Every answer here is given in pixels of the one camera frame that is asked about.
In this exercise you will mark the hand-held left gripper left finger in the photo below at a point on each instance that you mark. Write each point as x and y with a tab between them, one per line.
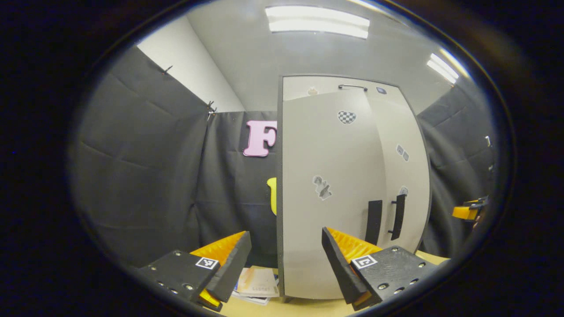
231	268

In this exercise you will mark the white book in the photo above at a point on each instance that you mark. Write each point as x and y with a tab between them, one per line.
253	300

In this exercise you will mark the tan book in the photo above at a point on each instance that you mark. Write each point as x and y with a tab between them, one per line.
260	281

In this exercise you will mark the small ceiling light panel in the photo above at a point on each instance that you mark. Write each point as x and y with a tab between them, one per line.
443	68

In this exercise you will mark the grey cabinet door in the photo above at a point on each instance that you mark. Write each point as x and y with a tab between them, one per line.
396	123
326	154

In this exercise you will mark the black cloth clip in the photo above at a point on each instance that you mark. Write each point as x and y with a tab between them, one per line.
167	69
211	110

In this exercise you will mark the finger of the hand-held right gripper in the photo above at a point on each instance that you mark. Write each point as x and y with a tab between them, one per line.
463	212

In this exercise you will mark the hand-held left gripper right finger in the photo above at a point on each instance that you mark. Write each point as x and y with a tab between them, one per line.
341	268

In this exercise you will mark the grey cabinet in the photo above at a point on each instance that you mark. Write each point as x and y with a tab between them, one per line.
295	90

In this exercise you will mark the black backdrop cloth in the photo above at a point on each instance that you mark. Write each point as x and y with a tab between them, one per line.
145	176

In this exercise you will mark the blue book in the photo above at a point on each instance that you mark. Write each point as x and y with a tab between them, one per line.
276	281

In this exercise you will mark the large ceiling light panel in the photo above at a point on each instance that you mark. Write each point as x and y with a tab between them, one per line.
317	22

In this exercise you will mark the dark stand with white tip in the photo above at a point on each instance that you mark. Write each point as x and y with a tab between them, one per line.
487	141

